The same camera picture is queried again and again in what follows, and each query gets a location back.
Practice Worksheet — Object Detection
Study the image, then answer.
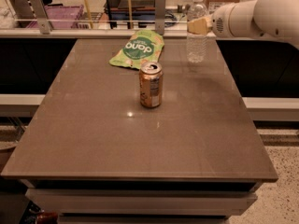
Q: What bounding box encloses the metal railing post centre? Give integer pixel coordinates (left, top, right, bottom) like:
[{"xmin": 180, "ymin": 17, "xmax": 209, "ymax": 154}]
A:
[{"xmin": 155, "ymin": 0, "xmax": 166, "ymax": 35}]

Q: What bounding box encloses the metal railing post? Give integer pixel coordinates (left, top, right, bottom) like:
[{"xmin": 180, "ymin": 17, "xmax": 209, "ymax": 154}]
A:
[
  {"xmin": 29, "ymin": 0, "xmax": 52, "ymax": 35},
  {"xmin": 155, "ymin": 0, "xmax": 166, "ymax": 35}
]

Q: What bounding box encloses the orange soda can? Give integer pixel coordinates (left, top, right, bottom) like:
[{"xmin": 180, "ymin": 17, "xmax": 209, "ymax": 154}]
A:
[{"xmin": 139, "ymin": 62, "xmax": 163, "ymax": 108}]

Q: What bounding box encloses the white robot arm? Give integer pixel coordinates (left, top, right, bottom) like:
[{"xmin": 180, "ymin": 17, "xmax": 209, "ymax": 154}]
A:
[{"xmin": 187, "ymin": 0, "xmax": 299, "ymax": 49}]

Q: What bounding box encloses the clear plastic water bottle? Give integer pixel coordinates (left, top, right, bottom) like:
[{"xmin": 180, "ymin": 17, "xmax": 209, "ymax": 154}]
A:
[{"xmin": 186, "ymin": 0, "xmax": 207, "ymax": 63}]

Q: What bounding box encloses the purple plastic crate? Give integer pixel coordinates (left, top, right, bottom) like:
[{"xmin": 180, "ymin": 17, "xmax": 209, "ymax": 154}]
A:
[{"xmin": 25, "ymin": 4, "xmax": 85, "ymax": 30}]

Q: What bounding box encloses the metal railing post left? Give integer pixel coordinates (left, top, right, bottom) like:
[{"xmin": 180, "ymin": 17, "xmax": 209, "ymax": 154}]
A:
[{"xmin": 29, "ymin": 0, "xmax": 52, "ymax": 35}]

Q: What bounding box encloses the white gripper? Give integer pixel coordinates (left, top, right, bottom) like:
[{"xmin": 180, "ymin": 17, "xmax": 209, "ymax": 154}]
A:
[{"xmin": 187, "ymin": 3, "xmax": 247, "ymax": 38}]

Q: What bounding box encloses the green snack bag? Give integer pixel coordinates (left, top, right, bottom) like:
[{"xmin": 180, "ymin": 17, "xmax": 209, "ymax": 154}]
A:
[{"xmin": 109, "ymin": 30, "xmax": 164, "ymax": 70}]

